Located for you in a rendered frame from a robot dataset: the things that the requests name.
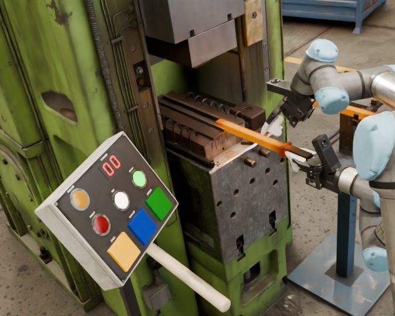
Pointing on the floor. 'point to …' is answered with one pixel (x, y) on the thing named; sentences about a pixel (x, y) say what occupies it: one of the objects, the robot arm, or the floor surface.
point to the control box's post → (130, 299)
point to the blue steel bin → (333, 9)
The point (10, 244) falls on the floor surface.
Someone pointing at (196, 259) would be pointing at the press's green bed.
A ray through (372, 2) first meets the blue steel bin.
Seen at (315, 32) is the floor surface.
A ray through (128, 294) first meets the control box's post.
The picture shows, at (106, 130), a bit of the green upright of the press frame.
